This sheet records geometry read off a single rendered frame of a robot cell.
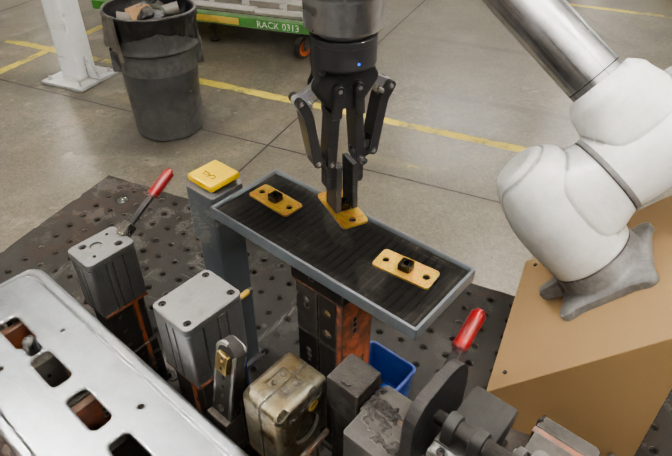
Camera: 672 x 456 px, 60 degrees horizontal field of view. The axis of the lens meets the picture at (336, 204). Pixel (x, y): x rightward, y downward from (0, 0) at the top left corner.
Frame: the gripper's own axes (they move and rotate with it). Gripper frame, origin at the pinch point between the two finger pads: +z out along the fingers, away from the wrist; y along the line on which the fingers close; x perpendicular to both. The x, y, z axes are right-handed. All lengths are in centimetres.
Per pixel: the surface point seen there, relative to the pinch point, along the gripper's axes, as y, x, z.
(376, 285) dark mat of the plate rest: 0.0, 10.2, 9.4
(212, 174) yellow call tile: 11.8, -23.7, 9.5
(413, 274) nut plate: -5.1, 10.7, 9.1
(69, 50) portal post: 27, -349, 102
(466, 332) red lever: -6.8, 20.3, 11.2
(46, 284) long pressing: 41, -27, 25
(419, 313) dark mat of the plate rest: -2.3, 16.6, 9.4
